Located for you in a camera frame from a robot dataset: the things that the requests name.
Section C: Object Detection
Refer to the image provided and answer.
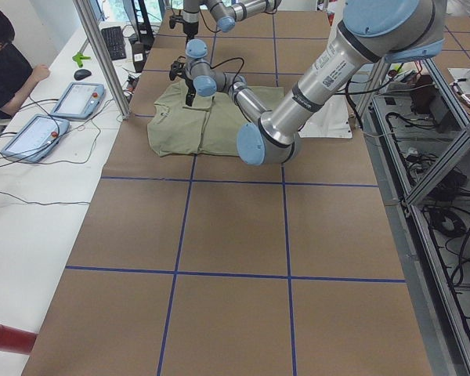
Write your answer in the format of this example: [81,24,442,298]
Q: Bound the sage green long-sleeve shirt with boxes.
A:
[146,83,285,158]

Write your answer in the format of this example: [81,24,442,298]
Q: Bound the red cylinder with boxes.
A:
[0,324,37,355]

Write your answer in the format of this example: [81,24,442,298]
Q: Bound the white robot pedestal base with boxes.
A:
[298,105,353,139]

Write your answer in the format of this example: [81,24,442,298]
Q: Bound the person in black shirt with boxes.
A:
[0,10,50,120]

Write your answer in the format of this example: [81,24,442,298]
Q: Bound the far blue teach pendant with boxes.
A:
[50,81,106,120]

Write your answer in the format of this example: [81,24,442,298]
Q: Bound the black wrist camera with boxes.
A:
[169,14,183,29]
[168,56,187,81]

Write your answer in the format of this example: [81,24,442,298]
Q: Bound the aluminium frame post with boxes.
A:
[73,0,130,120]

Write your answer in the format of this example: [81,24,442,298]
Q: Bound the black computer mouse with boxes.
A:
[73,68,92,81]

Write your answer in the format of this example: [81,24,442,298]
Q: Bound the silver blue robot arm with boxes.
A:
[183,0,447,165]
[181,0,281,42]

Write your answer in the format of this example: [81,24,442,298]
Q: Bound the near blue teach pendant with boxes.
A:
[0,114,70,163]

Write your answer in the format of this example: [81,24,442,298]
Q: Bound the blue teach pendant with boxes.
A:
[0,114,70,163]
[50,81,106,120]

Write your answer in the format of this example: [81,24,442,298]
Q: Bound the aluminium frame cabinet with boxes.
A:
[349,47,470,375]

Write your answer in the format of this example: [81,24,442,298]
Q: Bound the black cable on table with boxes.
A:
[0,89,103,206]

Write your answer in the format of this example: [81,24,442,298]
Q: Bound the green plastic tool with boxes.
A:
[72,52,91,68]

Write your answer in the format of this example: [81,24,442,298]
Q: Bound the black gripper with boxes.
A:
[185,78,196,107]
[183,21,198,45]

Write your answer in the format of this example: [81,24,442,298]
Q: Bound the black keyboard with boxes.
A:
[100,26,126,60]

